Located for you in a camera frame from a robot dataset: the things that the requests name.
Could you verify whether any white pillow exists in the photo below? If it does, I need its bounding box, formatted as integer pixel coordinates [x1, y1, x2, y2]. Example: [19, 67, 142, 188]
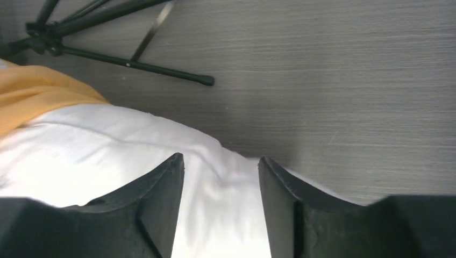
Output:
[1, 104, 271, 257]

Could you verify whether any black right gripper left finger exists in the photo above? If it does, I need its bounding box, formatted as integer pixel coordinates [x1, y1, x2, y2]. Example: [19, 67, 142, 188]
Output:
[1, 153, 184, 258]

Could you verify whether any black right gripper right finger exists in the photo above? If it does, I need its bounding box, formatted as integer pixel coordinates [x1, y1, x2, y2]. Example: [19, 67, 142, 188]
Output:
[259, 157, 455, 257]

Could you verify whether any blue cartoon pillowcase orange lining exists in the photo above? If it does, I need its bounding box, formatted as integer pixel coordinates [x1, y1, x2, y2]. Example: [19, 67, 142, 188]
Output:
[1, 59, 108, 136]

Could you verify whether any black folded tripod stand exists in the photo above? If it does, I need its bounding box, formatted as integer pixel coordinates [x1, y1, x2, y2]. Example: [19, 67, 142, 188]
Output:
[1, 1, 215, 87]

